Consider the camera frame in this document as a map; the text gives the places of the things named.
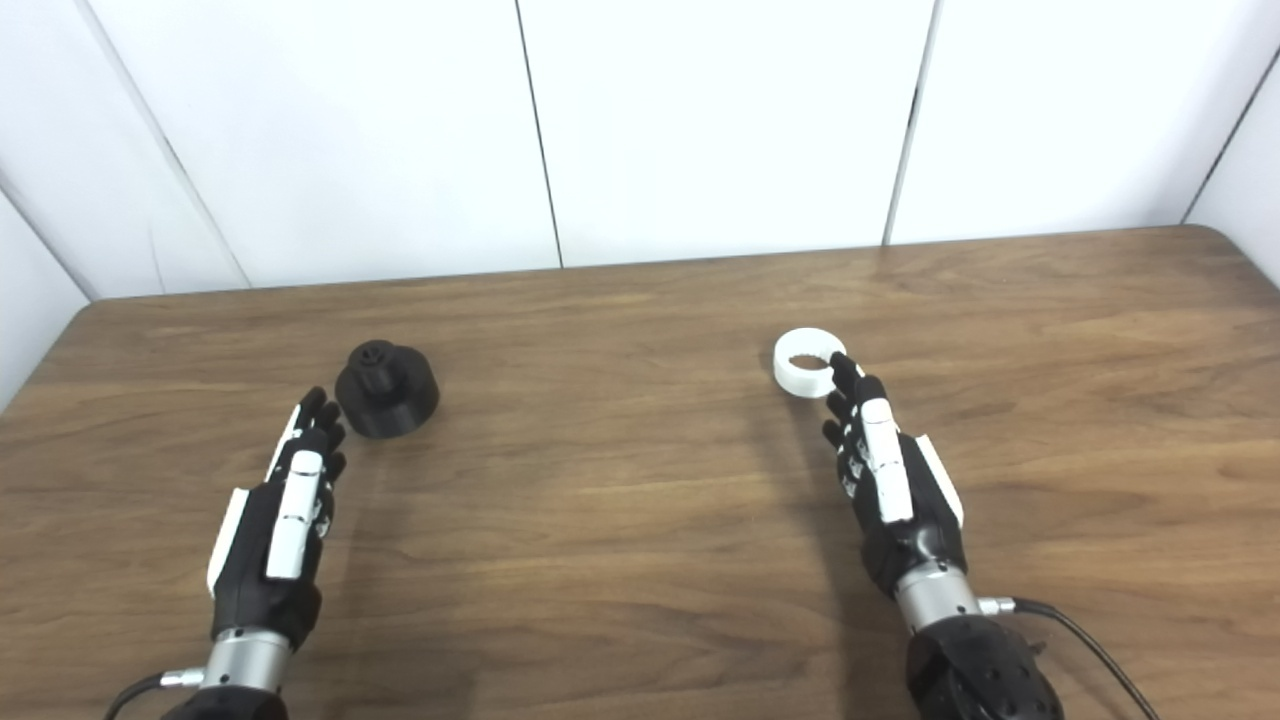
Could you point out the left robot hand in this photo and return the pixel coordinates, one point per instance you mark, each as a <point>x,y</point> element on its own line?
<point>255,560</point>

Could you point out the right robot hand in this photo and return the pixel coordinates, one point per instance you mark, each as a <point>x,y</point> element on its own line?
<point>915,520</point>

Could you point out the round black part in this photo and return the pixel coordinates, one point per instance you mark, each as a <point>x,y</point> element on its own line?
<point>390,395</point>

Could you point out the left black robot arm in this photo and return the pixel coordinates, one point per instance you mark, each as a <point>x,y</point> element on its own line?
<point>245,665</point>

